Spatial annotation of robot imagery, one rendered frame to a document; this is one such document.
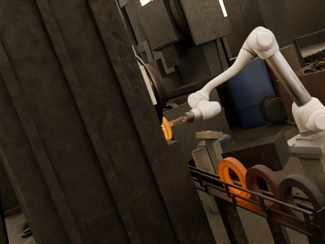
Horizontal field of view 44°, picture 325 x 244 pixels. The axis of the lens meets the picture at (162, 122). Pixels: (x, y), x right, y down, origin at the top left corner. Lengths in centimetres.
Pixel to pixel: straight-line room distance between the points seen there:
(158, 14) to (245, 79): 155
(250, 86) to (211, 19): 116
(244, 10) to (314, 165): 467
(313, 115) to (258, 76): 307
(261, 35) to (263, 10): 454
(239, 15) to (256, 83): 204
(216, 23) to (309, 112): 365
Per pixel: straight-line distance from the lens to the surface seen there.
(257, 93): 563
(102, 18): 173
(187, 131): 465
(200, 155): 310
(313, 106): 266
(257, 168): 149
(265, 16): 706
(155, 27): 604
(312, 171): 300
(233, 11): 744
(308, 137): 290
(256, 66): 564
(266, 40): 252
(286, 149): 203
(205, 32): 583
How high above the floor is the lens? 119
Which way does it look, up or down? 7 degrees down
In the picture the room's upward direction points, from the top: 20 degrees counter-clockwise
